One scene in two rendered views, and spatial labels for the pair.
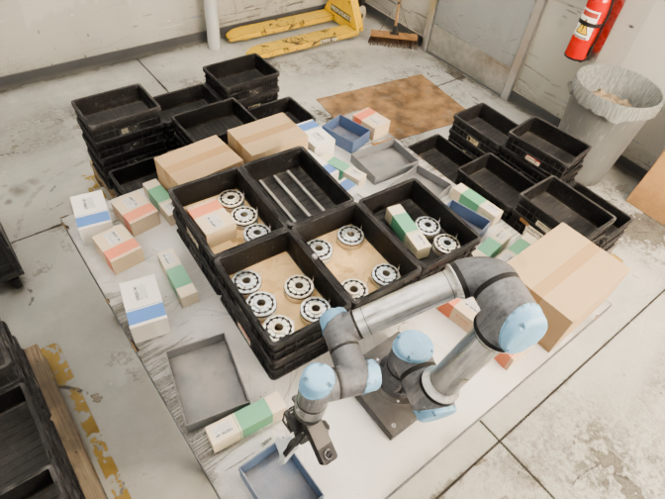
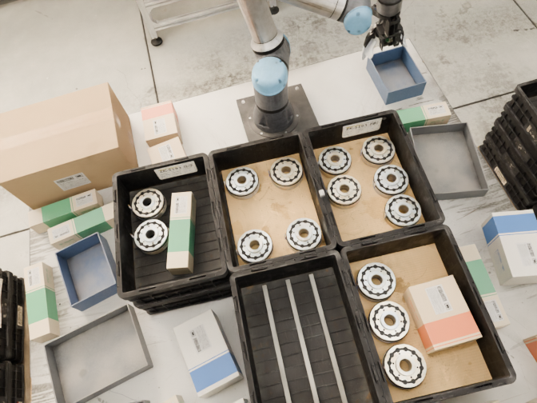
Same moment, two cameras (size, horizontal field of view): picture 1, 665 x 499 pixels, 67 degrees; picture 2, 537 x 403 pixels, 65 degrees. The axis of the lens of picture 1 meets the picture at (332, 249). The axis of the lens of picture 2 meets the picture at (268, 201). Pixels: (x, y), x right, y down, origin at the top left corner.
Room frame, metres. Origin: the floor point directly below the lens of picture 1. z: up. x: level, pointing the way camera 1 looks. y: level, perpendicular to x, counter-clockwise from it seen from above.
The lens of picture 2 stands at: (1.65, 0.27, 1.99)
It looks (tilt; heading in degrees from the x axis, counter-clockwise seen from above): 63 degrees down; 218
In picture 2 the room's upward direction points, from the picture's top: 11 degrees counter-clockwise
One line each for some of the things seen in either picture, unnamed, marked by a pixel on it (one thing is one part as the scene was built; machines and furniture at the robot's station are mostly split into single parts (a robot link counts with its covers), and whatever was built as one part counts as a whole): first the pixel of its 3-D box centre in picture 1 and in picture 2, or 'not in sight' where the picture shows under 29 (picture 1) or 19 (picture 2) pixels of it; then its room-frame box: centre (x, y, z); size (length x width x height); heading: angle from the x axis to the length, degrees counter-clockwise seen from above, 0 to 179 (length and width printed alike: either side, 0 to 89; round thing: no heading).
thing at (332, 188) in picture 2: (299, 286); (344, 189); (1.05, 0.10, 0.86); 0.10 x 0.10 x 0.01
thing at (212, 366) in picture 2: (351, 202); (208, 353); (1.65, -0.06, 0.75); 0.20 x 0.12 x 0.09; 54
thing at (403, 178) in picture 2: (260, 303); (391, 179); (0.96, 0.21, 0.86); 0.10 x 0.10 x 0.01
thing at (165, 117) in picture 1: (188, 125); not in sight; (2.64, 1.01, 0.31); 0.40 x 0.30 x 0.34; 133
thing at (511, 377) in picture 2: (227, 210); (420, 309); (1.32, 0.41, 0.92); 0.40 x 0.30 x 0.02; 40
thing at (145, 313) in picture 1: (144, 308); (516, 247); (0.96, 0.62, 0.75); 0.20 x 0.12 x 0.09; 31
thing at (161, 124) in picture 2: (504, 341); (161, 125); (1.03, -0.65, 0.74); 0.16 x 0.12 x 0.07; 42
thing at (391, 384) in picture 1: (402, 369); (272, 108); (0.82, -0.27, 0.80); 0.15 x 0.15 x 0.10
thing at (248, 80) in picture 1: (242, 101); not in sight; (2.91, 0.72, 0.37); 0.40 x 0.30 x 0.45; 133
